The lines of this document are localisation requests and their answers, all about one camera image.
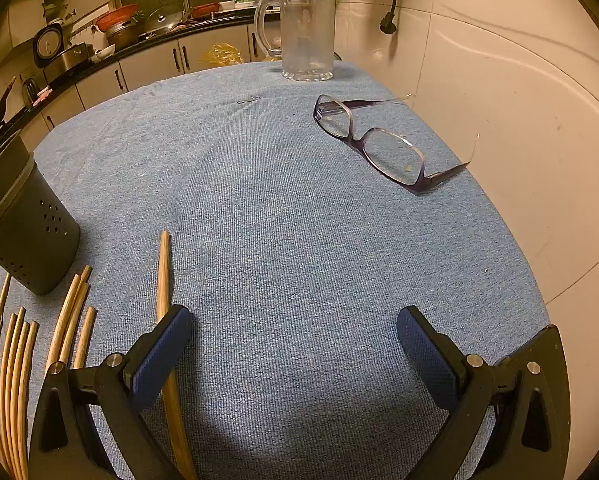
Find glass mug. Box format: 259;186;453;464
253;0;337;82

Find metal pot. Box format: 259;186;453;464
104;22;140;48

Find glass pot lid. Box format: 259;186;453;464
143;4;186;36

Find rice cooker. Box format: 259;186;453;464
32;22;95;73

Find bundle of pale chopsticks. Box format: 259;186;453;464
0;265;97;480

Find purple eyeglasses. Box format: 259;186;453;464
313;93;480;196

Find brown wooden chopstick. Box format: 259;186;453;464
156;230;197;480

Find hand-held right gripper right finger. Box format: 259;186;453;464
397;305;573;480

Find black kitchen countertop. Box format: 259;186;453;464
0;7;280;146

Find blue table cloth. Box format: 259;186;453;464
0;60;553;480

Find grey kitchen cabinets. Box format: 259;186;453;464
19;22;280;136

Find black utensil holder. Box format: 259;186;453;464
0;130;81;296

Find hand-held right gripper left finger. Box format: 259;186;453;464
28;304;195;480

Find red basin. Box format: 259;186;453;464
95;4;140;31

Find yellow plastic bag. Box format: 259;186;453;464
199;42;244;67

